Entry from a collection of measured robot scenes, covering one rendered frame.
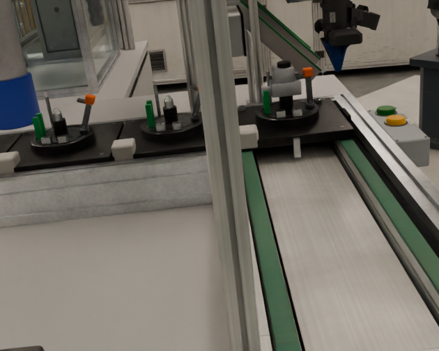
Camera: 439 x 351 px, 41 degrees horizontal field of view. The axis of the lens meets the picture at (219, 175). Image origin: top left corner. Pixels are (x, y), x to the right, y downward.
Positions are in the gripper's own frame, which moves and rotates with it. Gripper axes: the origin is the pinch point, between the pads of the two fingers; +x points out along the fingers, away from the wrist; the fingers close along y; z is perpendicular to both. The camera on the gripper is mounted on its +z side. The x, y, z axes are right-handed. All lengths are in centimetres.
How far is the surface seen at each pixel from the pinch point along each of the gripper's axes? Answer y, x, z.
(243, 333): -77, 9, -27
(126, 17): 164, 8, -64
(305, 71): -0.9, 2.3, -7.2
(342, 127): -10.3, 12.4, -1.7
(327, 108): 3.6, 12.5, -2.0
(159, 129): -5.5, 9.8, -39.3
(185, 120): 0.5, 10.4, -34.0
